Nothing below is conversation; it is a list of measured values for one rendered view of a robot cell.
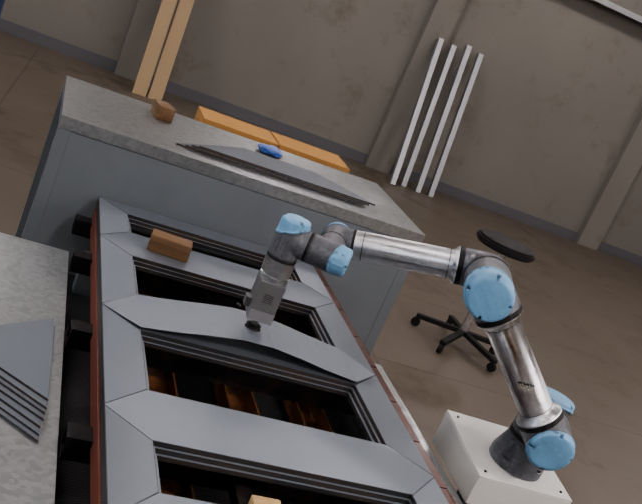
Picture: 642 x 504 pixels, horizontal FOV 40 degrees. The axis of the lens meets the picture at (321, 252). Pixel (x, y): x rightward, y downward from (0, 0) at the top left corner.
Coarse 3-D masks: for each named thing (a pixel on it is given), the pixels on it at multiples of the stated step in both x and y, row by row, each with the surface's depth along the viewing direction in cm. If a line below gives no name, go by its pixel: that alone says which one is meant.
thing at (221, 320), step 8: (208, 304) 225; (208, 312) 220; (216, 312) 221; (224, 312) 223; (232, 312) 224; (208, 320) 216; (216, 320) 217; (224, 320) 218; (232, 320) 219; (216, 328) 213; (224, 328) 214; (232, 328) 215; (216, 336) 209; (224, 336) 210; (232, 336) 211; (240, 336) 212
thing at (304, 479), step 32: (96, 224) 263; (160, 224) 277; (256, 256) 288; (224, 288) 253; (128, 320) 206; (320, 320) 256; (192, 352) 208; (224, 352) 211; (256, 352) 217; (320, 384) 220; (352, 384) 223; (160, 448) 164; (288, 480) 173; (320, 480) 176
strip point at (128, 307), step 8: (128, 296) 216; (136, 296) 218; (104, 304) 208; (112, 304) 209; (120, 304) 211; (128, 304) 212; (136, 304) 214; (120, 312) 207; (128, 312) 208; (136, 312) 210; (136, 320) 206
